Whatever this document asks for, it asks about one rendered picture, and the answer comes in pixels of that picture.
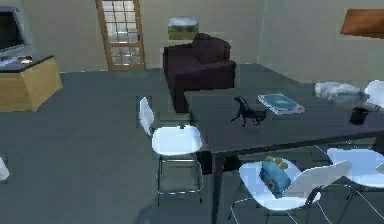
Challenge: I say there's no black television set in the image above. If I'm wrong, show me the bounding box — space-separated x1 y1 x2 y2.
0 6 33 56

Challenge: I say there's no brown wooden wall shelf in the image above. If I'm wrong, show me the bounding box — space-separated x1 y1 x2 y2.
339 8 384 40

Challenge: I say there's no white object on floor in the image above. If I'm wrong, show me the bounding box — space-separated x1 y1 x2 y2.
0 156 11 182

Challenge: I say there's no blue and white book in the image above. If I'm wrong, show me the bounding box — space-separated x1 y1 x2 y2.
257 93 306 116

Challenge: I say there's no black cup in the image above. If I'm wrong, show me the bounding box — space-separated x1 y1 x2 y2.
348 107 370 126

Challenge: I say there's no wooden glass-paned door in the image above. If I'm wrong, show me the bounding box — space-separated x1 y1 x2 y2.
95 0 147 72

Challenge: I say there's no white chair with metal legs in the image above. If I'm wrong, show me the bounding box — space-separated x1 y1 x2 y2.
227 158 353 224
363 79 384 110
138 96 205 208
325 147 384 224

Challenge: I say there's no dark purple armchair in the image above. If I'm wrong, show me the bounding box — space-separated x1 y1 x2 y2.
162 32 237 114

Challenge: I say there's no blue cushion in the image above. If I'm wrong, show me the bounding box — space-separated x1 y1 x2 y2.
259 161 292 200

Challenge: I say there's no framed landscape picture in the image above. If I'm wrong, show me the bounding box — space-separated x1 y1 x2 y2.
167 17 201 41

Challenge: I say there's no white crumpled cloth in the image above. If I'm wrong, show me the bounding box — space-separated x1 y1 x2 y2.
314 81 371 105

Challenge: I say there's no black animal figurine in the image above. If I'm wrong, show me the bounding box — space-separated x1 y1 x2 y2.
230 95 268 128

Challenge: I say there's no dark grey dining table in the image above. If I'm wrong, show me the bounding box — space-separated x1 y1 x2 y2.
183 81 384 224

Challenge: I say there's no green plant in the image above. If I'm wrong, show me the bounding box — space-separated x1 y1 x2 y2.
265 155 290 171

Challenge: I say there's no wooden television cabinet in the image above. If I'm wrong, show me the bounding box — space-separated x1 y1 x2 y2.
0 53 64 113

